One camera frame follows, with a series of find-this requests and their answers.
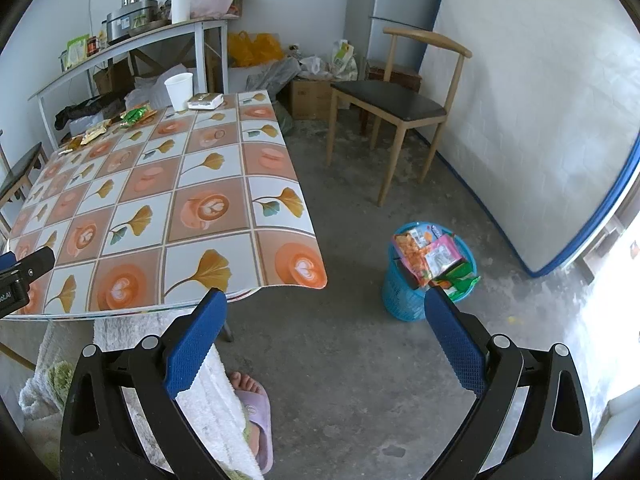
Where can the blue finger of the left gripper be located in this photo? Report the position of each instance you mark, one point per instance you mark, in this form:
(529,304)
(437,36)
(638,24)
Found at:
(7,262)

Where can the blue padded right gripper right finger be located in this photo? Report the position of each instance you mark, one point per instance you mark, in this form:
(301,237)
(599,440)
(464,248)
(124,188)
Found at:
(455,339)

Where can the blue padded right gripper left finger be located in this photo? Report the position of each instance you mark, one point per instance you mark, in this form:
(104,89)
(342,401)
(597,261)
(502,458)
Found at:
(188,339)

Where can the blue plastic mesh trash basket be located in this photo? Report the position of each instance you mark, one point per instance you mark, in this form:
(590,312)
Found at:
(401,294)

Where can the white fluffy garment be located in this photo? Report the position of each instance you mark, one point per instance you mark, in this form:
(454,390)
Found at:
(97,407)

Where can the green snack bag in basket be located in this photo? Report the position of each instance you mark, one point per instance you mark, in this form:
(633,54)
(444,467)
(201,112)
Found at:
(458,281)

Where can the purple slipper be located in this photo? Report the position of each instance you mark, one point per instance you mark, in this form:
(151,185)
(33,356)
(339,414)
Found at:
(263,418)

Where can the pink snack bag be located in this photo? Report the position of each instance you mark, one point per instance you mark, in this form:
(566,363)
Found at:
(441,255)

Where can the orange snack bag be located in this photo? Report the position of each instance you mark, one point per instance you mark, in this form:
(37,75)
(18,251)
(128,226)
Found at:
(412,247)

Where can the floral patterned tablecloth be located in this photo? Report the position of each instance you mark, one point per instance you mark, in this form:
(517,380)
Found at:
(153,215)

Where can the gold snack wrapper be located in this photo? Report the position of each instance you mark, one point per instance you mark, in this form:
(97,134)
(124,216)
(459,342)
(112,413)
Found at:
(95,131)

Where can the green snack wrapper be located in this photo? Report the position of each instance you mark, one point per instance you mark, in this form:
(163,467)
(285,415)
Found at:
(137,114)

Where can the green white package on shelf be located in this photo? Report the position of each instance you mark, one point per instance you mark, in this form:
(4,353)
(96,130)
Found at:
(75,52)

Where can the white mattress with blue trim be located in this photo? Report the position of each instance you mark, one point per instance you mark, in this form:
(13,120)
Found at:
(545,125)

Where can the white paper cup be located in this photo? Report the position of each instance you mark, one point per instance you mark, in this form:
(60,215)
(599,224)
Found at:
(180,90)

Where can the white flat box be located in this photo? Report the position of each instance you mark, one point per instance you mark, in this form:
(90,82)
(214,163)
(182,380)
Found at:
(205,101)

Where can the metal cooking pot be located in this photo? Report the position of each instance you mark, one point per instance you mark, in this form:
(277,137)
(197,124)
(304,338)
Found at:
(119,24)

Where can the wooden chair with black seat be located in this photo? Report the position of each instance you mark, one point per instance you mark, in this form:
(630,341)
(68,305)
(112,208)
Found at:
(401,107)

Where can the cardboard box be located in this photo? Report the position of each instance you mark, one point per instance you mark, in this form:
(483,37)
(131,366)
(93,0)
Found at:
(311,99)

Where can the white metal shelf table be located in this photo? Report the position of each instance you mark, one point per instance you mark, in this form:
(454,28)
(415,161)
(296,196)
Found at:
(206,35)

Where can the grey plastic bag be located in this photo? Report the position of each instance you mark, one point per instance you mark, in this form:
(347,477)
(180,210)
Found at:
(273,78)

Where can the white green plastic bag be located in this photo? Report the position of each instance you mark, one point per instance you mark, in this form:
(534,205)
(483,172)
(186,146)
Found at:
(342,62)

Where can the white paper towel roll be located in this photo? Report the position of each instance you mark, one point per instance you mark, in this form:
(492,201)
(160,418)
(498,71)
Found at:
(180,11)

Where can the yellow plastic bag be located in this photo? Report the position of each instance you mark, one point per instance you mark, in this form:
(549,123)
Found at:
(247,50)

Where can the white refrigerator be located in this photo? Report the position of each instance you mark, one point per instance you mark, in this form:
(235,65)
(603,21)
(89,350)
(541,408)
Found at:
(365,21)

